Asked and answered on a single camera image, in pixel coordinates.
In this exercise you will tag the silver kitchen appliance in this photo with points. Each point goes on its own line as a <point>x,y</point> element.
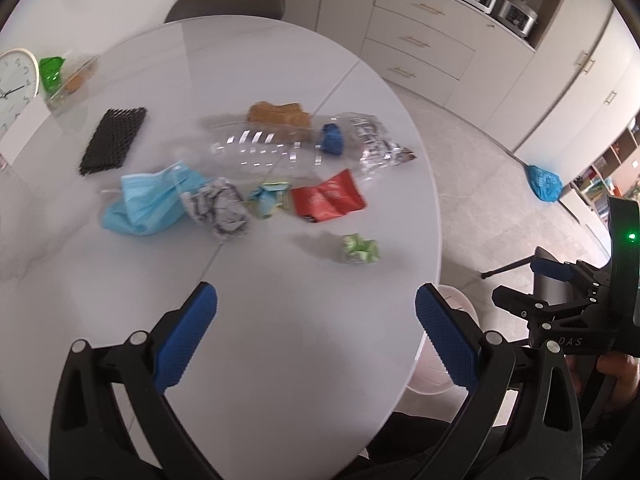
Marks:
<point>517,15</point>

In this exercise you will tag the open bookshelf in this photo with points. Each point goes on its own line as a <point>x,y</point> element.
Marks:
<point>600,180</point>

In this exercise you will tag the blue face mask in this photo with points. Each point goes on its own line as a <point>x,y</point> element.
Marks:
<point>145,195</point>

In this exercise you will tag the beige drawer cabinet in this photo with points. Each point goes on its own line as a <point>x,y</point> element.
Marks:
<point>425,35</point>

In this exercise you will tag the grey chair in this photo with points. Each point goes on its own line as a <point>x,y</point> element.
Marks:
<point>225,2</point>
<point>545,291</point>

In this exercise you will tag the black mesh pad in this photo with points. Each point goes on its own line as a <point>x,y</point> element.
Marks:
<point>112,140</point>

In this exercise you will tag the printed paper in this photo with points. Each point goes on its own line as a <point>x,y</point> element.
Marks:
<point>217,205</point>

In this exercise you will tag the teal candy wrapper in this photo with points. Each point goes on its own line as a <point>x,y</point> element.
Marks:
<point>267,197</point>

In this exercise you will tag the green snack packet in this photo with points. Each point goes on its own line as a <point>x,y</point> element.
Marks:
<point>51,72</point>

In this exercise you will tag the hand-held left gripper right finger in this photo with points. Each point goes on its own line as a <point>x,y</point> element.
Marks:
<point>447,340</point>

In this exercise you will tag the person's right hand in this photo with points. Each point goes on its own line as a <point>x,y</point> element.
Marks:
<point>622,372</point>

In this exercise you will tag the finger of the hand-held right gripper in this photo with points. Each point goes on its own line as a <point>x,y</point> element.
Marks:
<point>515,300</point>
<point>552,271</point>

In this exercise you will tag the clear plastic food container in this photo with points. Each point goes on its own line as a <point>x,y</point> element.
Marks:
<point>77,80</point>

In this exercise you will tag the white round wall clock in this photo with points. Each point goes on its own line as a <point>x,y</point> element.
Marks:
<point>15,85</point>

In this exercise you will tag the green wrapper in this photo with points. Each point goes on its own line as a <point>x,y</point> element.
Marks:
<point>360,249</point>

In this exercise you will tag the beige tall cabinet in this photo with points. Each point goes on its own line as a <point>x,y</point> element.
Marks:
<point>580,90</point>

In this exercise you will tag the blue plastic bag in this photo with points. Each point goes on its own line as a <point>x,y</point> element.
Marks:
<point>544,182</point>

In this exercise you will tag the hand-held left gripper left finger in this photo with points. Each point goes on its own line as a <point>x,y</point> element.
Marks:
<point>185,340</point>

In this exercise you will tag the clear plastic bottle blue cap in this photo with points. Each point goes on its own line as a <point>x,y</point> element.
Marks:
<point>260,147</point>

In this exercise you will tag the red snack packet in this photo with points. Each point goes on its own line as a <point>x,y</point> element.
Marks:
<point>325,195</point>

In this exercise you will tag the printed clear plastic bag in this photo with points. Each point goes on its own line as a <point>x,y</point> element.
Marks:
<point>372,140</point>

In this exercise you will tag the white slotted trash bin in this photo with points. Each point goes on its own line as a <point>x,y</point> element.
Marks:
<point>462,305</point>

